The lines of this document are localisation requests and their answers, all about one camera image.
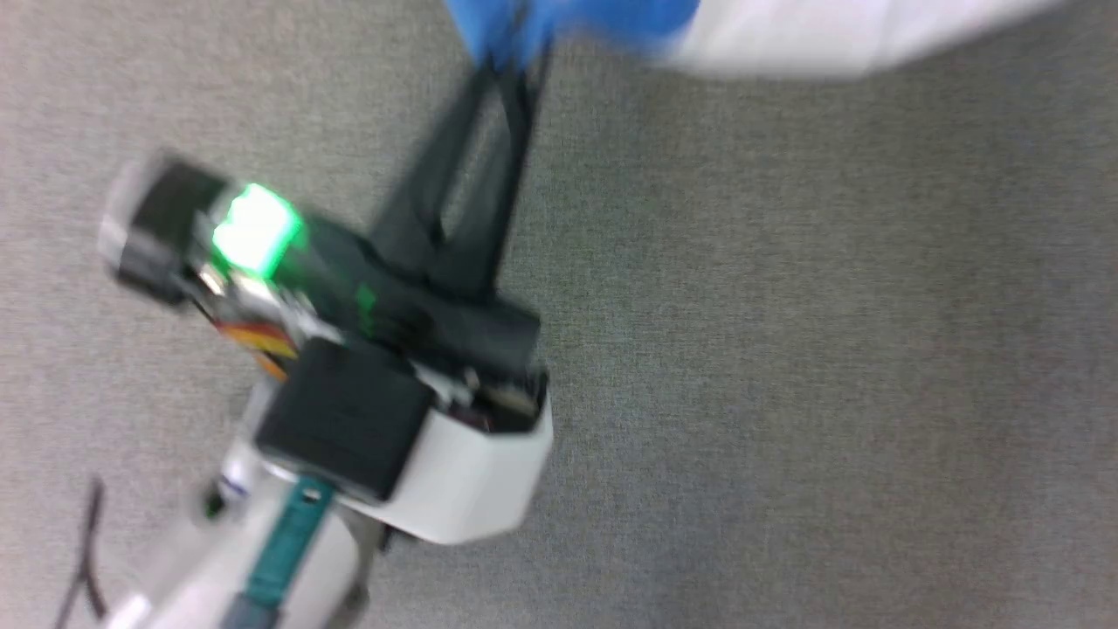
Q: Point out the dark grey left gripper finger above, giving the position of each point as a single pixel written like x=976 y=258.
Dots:
x=437 y=175
x=502 y=183

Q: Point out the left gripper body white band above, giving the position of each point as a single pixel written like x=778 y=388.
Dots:
x=454 y=367

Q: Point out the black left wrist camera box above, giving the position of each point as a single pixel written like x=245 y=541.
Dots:
x=345 y=419

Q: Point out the white and blue t-shirt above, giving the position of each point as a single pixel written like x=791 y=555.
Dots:
x=786 y=31

